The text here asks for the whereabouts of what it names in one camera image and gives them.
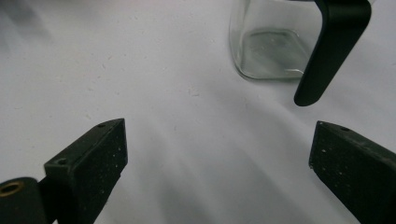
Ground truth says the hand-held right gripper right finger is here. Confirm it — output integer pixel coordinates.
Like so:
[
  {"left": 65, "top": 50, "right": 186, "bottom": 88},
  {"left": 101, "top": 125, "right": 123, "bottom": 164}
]
[{"left": 308, "top": 120, "right": 396, "bottom": 224}]

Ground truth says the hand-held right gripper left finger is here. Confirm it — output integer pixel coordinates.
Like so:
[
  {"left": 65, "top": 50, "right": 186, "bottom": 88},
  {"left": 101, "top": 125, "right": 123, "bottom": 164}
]
[{"left": 38, "top": 118, "right": 129, "bottom": 224}]

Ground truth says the glass jar with black lid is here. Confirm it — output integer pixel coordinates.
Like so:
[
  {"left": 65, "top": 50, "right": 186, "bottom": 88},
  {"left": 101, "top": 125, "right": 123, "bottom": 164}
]
[{"left": 228, "top": 0, "right": 373, "bottom": 107}]

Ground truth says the white paper sheet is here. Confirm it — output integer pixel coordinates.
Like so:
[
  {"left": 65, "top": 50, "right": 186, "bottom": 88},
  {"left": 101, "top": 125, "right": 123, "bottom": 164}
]
[{"left": 0, "top": 0, "right": 396, "bottom": 224}]

